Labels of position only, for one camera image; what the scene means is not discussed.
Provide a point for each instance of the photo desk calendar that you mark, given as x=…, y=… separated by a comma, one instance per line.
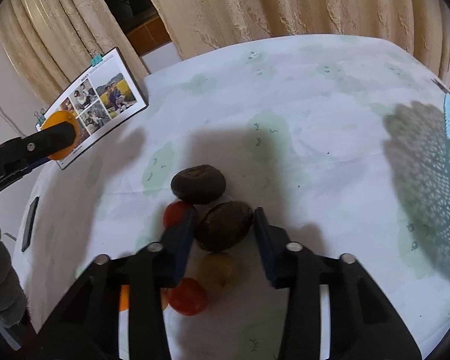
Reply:
x=97, y=97

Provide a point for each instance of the red cherry tomato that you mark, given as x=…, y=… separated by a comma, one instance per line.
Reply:
x=173, y=213
x=187, y=297

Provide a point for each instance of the dark wooden-framed window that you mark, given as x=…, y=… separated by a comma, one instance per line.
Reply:
x=138, y=0

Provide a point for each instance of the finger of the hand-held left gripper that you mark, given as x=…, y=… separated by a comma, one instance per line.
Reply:
x=52, y=138
x=7, y=180

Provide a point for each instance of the wide beige embossed curtain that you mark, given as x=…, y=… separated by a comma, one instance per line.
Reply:
x=285, y=3

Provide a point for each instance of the black phone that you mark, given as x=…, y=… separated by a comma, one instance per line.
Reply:
x=30, y=225

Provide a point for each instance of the orange tangerine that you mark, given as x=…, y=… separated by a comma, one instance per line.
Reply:
x=124, y=298
x=58, y=117

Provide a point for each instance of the dark brown passion fruit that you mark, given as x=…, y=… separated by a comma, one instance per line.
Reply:
x=223, y=228
x=198, y=185

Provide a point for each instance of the person's left hand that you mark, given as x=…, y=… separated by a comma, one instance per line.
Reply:
x=0, y=270

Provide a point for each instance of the small tan round fruit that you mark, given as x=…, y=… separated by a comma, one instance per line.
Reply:
x=217, y=272

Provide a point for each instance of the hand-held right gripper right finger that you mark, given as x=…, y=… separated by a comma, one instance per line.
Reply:
x=264, y=243

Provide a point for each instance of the teal binder clip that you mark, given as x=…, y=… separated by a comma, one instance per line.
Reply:
x=40, y=116
x=96, y=59

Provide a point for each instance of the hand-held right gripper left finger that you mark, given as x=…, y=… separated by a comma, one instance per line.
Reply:
x=180, y=240

